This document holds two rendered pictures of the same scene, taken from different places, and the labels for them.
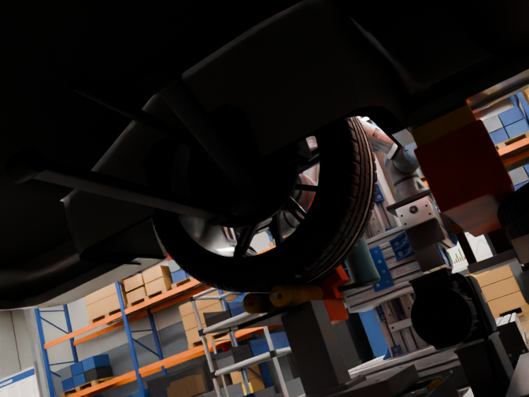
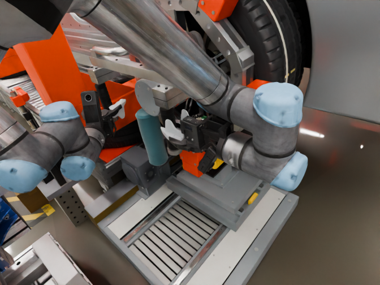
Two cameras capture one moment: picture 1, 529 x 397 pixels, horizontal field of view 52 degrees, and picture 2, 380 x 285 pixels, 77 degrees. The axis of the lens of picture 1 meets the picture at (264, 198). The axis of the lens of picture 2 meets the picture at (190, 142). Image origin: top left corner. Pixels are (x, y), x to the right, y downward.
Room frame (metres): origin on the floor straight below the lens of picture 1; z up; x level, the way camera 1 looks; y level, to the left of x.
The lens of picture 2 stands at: (2.45, 0.28, 1.18)
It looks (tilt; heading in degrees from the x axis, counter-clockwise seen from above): 36 degrees down; 205
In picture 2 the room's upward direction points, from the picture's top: 9 degrees counter-clockwise
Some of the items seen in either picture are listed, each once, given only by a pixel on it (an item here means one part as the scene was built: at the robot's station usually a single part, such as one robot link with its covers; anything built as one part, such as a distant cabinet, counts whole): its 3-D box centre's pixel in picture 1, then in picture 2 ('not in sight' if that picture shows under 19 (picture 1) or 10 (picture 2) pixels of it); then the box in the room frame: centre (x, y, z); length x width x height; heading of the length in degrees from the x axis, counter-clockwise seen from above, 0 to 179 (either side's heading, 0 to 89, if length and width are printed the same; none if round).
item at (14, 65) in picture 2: not in sight; (21, 50); (0.68, -2.32, 0.69); 0.52 x 0.17 x 0.35; 158
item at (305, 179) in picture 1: (291, 192); (169, 86); (1.76, -0.09, 0.85); 0.21 x 0.14 x 0.14; 158
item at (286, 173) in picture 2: not in sight; (272, 162); (2.09, 0.28, 0.86); 0.11 x 0.08 x 0.09; 67
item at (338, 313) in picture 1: (316, 297); (199, 151); (1.65, -0.05, 0.48); 0.16 x 0.12 x 0.17; 158
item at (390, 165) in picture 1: (400, 166); not in sight; (2.34, -0.62, 0.98); 0.13 x 0.12 x 0.14; 12
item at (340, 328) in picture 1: (345, 341); not in sight; (8.22, -0.44, 0.49); 0.64 x 0.54 x 0.97; 150
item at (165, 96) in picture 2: not in sight; (172, 91); (1.94, 0.01, 0.93); 0.09 x 0.05 x 0.05; 158
